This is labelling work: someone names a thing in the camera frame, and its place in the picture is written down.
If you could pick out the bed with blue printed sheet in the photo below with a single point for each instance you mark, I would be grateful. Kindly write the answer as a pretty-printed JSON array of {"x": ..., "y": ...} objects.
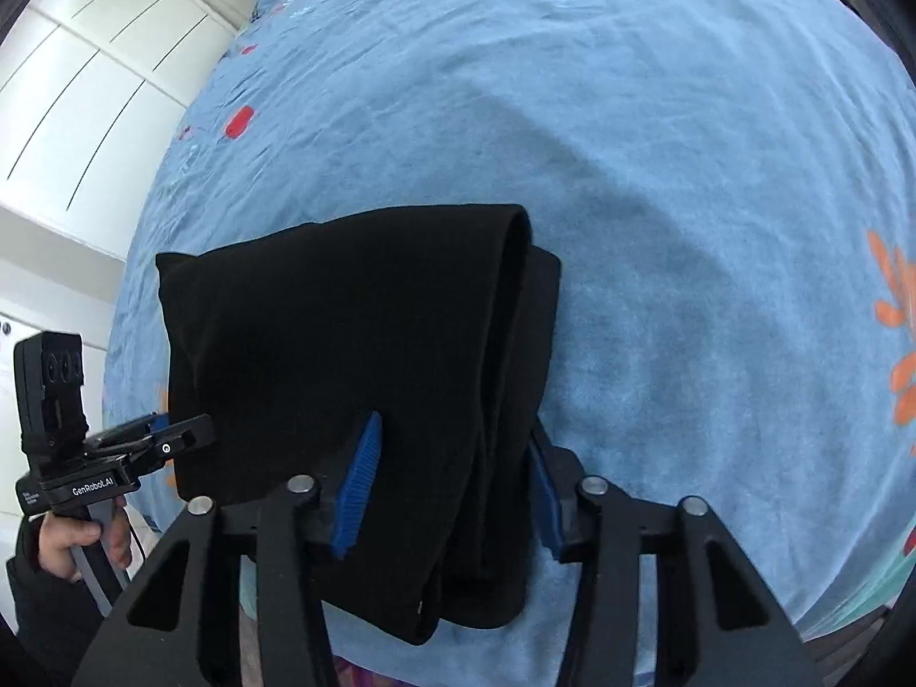
[{"x": 644, "y": 157}]

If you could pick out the black pants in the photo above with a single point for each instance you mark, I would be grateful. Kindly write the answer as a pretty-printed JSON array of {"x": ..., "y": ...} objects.
[{"x": 322, "y": 336}]

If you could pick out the person's left forearm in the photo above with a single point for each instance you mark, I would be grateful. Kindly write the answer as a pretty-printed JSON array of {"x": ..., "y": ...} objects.
[{"x": 43, "y": 622}]

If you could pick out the person's left hand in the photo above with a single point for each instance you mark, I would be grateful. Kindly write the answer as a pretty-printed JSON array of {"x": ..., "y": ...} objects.
[{"x": 61, "y": 544}]

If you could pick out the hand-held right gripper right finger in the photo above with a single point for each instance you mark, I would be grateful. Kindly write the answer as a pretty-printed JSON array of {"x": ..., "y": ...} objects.
[{"x": 544, "y": 504}]

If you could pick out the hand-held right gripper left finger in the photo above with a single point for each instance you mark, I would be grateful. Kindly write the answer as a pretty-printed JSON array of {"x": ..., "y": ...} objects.
[{"x": 358, "y": 479}]

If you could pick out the white wardrobe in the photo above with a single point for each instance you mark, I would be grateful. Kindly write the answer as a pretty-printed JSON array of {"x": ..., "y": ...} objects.
[{"x": 71, "y": 86}]

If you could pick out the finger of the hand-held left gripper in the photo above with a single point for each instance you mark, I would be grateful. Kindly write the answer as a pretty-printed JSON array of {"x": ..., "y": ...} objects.
[
  {"x": 125, "y": 431},
  {"x": 179, "y": 440}
]

